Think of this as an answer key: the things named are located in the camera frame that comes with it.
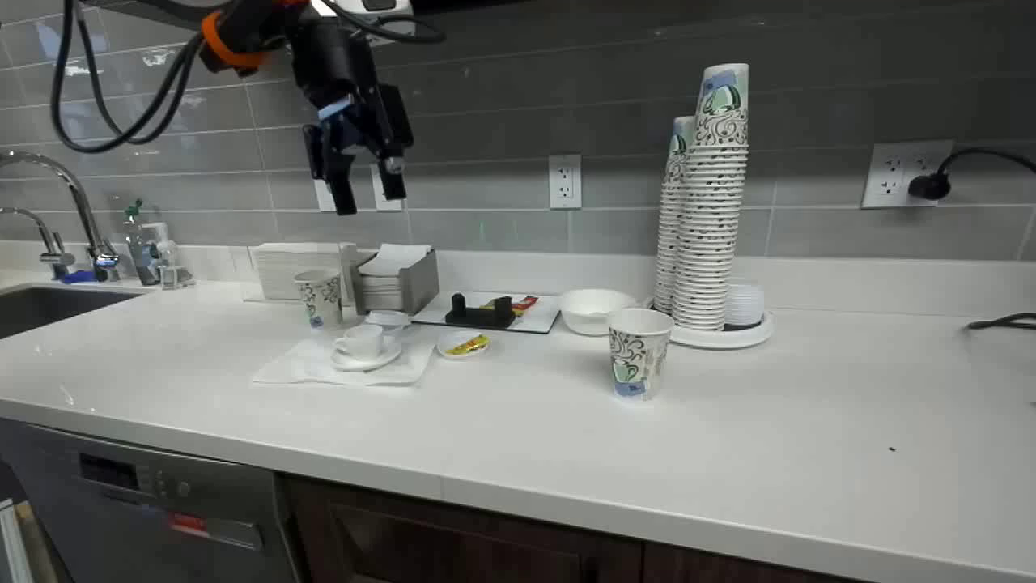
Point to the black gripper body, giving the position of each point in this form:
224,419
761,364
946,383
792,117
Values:
349,106

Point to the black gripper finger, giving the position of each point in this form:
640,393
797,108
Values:
336,181
391,177

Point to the yellow sachet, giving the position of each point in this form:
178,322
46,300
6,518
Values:
471,346

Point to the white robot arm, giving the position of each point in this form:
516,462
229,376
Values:
245,33

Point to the small white bowl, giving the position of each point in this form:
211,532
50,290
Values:
388,317

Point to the red sachets on tray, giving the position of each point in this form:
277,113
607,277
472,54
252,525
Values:
526,301

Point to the grey napkin box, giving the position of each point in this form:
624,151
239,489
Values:
398,281

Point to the clear acrylic towel holder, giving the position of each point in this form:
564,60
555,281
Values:
278,264

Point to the patterned paper cup back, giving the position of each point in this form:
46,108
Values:
322,296

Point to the patterned paper cup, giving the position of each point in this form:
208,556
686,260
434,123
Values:
635,352
322,296

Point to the white cup on saucer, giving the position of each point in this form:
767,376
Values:
363,342

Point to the black object on tray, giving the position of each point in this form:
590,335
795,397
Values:
495,314

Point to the white saucer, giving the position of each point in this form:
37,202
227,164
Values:
346,364

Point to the white rectangular tray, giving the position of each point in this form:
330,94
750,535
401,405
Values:
531,322

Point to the soap bottle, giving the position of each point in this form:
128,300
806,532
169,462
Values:
153,249

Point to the chrome tall faucet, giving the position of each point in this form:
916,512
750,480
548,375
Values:
99,247

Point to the patterned paper cup front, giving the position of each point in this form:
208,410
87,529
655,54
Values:
635,352

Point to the short paper cup stack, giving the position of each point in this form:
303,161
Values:
671,200

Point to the chrome small faucet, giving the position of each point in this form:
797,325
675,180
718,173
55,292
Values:
51,249

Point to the tall paper cup stack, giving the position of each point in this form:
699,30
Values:
713,194

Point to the steel sink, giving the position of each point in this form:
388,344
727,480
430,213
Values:
25,309

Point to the white lid stack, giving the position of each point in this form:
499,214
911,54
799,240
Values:
746,307

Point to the white round plate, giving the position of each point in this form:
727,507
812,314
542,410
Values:
727,339

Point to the stainless dishwasher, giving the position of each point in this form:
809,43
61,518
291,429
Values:
123,512

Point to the white wall outlet left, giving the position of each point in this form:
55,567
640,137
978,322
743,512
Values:
363,200

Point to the white wall outlet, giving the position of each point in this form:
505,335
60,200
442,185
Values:
564,181
363,200
893,165

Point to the white wall outlet middle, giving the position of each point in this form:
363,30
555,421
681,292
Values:
564,181

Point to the white wall outlet right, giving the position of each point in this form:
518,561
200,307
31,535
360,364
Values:
893,165

